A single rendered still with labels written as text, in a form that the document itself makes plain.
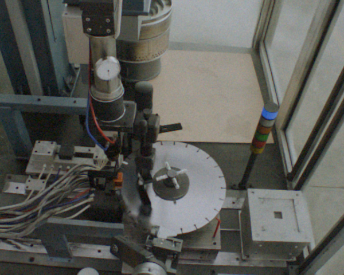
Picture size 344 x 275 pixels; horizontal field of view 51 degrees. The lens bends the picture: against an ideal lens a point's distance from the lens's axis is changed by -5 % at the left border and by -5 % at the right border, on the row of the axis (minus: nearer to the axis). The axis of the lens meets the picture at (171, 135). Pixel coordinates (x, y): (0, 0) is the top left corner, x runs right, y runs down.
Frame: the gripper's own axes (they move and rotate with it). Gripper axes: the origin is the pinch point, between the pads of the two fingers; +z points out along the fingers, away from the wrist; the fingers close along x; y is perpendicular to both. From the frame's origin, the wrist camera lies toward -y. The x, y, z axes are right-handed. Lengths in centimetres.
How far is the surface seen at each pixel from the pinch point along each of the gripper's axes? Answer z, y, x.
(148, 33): 63, -22, 48
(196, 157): 27.5, 6.0, 12.5
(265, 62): 102, 29, 44
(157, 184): 15.9, -3.5, 5.6
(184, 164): 24.6, 2.8, 10.4
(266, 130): 24.1, 24.9, 26.2
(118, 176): 14.8, -14.9, 5.8
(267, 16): 108, 26, 67
